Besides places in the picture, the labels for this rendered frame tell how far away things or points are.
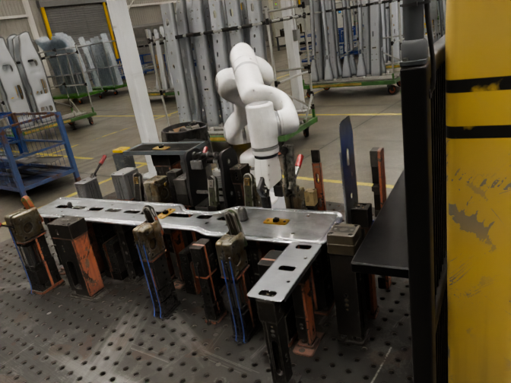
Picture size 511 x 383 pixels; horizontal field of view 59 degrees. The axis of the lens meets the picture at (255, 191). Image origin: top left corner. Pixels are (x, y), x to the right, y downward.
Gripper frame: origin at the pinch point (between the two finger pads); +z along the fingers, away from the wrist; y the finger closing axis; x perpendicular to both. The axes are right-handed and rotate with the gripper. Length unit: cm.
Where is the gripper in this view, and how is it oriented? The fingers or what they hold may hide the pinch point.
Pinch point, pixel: (272, 199)
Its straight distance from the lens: 148.1
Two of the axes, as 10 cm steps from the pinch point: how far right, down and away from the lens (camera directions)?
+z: 1.5, 9.2, 3.6
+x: 8.8, 0.4, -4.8
